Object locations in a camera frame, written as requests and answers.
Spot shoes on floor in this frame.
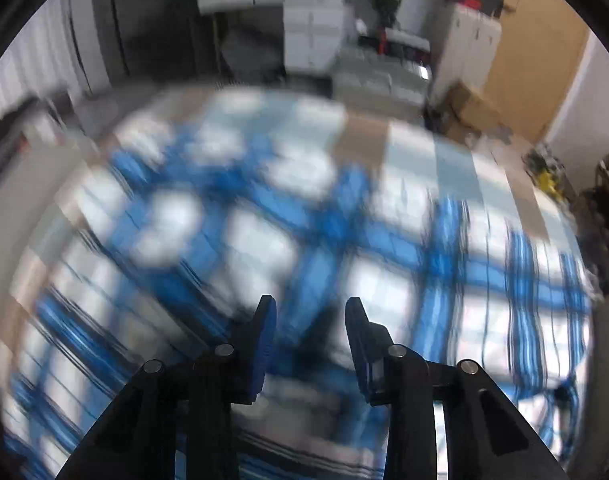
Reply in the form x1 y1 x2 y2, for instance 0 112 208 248
521 143 566 203

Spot blue white plaid shirt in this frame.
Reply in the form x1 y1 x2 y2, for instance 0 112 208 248
4 123 593 480

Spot cardboard box on floor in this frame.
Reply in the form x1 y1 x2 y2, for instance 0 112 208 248
440 81 502 148

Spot dark wardrobe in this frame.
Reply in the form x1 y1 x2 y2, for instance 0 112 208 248
92 0 216 84

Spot white drawer desk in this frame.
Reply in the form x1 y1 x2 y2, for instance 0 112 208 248
197 0 351 76

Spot wooden door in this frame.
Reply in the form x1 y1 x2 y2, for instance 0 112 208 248
485 0 589 144

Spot silver aluminium suitcase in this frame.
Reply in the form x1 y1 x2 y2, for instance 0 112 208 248
331 47 433 124

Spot black red box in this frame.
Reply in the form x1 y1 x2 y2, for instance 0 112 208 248
358 28 431 65

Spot checked bed sheet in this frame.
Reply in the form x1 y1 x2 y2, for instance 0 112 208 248
0 84 586 461

